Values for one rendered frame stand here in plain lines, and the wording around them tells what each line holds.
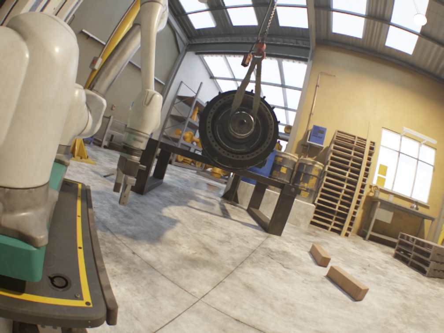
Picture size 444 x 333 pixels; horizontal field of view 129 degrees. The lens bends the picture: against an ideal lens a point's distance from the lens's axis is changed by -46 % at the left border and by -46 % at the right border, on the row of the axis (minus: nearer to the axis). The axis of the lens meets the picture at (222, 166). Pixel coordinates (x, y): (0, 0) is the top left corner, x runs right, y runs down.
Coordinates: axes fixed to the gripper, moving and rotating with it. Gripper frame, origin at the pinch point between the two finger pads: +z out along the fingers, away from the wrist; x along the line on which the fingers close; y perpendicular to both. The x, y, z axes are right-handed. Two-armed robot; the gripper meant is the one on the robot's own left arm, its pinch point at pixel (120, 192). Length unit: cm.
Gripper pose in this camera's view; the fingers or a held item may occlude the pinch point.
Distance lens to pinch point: 74.2
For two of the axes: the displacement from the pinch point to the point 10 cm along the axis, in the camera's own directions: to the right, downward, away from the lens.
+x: -6.2, -2.1, 7.6
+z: -3.2, 9.5, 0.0
